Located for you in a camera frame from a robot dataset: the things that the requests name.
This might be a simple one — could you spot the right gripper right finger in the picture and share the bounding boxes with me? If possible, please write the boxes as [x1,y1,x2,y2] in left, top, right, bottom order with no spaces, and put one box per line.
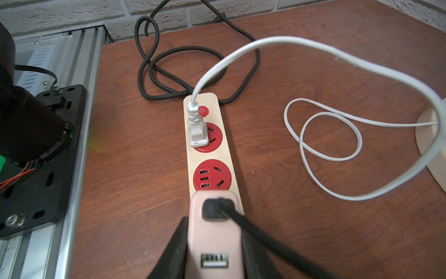
[242,230,283,279]

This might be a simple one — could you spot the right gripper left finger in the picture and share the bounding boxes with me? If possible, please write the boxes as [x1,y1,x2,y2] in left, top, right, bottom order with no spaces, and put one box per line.
[147,217,189,279]

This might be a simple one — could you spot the pink USB charger adapter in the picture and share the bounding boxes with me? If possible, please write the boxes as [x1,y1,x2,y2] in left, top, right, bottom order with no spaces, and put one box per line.
[185,190,245,279]

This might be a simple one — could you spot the beige red power strip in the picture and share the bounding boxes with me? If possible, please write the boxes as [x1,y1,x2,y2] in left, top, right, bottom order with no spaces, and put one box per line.
[184,93,245,214]

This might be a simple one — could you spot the white fan power cable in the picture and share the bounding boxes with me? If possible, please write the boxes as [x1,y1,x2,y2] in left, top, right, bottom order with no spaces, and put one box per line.
[187,35,446,202]

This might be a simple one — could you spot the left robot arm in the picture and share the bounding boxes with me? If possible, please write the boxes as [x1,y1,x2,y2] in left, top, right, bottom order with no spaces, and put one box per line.
[1,25,67,163]

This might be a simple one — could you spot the large beige desk fan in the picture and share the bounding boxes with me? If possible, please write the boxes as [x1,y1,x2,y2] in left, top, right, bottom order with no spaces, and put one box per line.
[414,97,446,194]

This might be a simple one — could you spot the black small fan USB cable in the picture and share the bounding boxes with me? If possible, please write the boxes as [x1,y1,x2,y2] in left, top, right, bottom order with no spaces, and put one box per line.
[201,196,335,279]

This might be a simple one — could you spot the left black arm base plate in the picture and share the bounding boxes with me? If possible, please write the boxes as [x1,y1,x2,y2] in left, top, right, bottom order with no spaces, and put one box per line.
[1,84,88,239]

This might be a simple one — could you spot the black power strip cable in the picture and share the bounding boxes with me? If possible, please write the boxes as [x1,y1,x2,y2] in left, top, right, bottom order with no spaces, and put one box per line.
[134,0,261,105]

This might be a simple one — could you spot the aluminium front frame rail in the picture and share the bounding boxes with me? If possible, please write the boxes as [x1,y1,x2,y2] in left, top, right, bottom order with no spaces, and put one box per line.
[1,26,111,279]

